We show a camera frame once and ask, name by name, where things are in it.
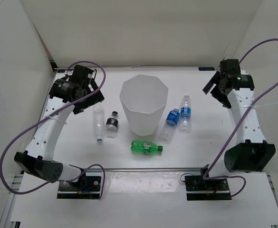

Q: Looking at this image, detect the clear unlabeled plastic bottle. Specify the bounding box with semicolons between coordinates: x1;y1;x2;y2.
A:
93;104;105;143

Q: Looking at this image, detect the black label small bottle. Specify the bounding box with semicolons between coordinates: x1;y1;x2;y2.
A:
105;111;118;138

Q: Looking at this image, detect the blue label bottle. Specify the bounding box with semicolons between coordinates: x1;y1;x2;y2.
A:
180;94;192;132
159;107;180;144

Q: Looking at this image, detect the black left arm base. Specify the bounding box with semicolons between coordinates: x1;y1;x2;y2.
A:
57;171;104;200

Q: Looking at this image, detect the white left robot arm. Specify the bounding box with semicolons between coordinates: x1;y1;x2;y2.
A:
14;79;104;190

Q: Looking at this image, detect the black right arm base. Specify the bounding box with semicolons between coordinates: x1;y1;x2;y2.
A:
180;167;231;201

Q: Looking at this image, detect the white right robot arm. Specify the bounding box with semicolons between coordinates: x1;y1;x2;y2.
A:
200;72;276;190

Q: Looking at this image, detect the white plastic bin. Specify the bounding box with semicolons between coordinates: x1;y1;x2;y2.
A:
119;75;169;136

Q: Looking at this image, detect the green plastic soda bottle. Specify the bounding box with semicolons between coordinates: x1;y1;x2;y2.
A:
131;140;163;156

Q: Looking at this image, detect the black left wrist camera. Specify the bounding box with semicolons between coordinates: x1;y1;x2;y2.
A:
69;65;94;85

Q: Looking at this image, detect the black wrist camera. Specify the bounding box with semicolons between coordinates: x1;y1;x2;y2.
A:
220;59;241;78
69;65;94;85

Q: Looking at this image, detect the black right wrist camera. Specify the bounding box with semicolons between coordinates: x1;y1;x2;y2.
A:
220;59;241;78

